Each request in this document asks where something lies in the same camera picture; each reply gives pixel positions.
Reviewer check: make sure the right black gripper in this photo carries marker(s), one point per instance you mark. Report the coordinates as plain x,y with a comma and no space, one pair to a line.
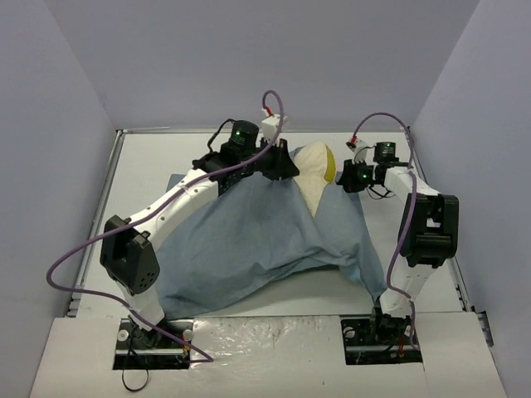
348,177

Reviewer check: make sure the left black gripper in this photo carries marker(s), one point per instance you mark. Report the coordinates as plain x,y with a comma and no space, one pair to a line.
280,157

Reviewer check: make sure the white pillow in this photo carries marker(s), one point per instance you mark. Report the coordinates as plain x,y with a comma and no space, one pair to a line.
317,167

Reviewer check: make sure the striped pillowcase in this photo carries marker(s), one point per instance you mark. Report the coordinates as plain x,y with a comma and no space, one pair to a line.
258,232

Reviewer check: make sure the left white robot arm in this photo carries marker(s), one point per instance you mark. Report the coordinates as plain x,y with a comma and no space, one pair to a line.
128,251

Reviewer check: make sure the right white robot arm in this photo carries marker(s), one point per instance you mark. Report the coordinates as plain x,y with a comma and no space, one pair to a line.
428,233

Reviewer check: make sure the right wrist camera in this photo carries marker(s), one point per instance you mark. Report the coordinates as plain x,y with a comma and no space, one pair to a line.
359,149

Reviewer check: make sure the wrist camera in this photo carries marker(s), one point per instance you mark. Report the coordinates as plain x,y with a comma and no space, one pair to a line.
359,149
269,127

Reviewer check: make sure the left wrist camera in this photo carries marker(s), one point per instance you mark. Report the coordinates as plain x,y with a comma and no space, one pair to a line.
269,127

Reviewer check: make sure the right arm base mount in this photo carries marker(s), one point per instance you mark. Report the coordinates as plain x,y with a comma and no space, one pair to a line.
371,341

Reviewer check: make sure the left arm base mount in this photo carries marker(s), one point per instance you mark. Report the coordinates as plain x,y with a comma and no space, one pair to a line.
137,349

